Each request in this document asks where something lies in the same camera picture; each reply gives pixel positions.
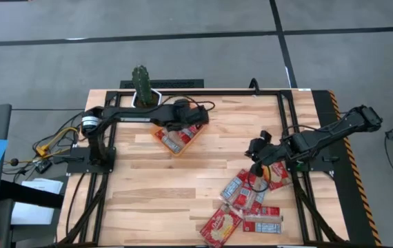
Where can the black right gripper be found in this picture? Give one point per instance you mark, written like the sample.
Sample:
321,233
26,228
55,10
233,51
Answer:
272,153

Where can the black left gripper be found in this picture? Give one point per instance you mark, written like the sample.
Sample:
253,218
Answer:
189,118

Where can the red popcorn bag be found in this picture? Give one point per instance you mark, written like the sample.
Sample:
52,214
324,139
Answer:
248,198
170,141
232,187
220,225
262,220
279,177
189,134

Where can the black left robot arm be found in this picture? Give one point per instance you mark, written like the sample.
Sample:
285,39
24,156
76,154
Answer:
131,113

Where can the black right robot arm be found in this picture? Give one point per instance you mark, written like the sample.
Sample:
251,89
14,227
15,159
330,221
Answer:
338,127

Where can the orange wooden basket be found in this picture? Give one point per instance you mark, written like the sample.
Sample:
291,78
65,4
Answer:
179,151

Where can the white plant pot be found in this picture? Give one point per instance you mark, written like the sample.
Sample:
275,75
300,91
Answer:
154,100

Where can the black floor grate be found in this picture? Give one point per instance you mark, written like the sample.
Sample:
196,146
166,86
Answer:
169,83

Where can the green cactus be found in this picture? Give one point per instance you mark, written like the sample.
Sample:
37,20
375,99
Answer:
142,84

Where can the black table edge panel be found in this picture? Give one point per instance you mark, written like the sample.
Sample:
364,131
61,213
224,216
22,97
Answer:
341,193

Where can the yellow black hazard tape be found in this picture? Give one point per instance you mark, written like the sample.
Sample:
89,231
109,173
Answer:
358,179

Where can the black power adapter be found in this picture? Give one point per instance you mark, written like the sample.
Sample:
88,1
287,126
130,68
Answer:
43,167

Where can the white papers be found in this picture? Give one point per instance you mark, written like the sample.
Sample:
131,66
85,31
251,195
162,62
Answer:
34,210

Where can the black knob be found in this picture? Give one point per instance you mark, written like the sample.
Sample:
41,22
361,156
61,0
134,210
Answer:
14,162

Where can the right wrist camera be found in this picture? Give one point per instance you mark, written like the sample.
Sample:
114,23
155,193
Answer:
255,146

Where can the black aluminium table frame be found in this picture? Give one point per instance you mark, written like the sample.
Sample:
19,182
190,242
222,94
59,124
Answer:
217,93

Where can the silver metal rail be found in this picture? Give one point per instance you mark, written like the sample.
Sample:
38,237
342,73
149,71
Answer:
134,119

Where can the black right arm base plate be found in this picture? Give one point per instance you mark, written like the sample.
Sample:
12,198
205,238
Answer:
327,160

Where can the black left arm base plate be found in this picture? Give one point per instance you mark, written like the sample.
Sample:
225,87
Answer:
79,165

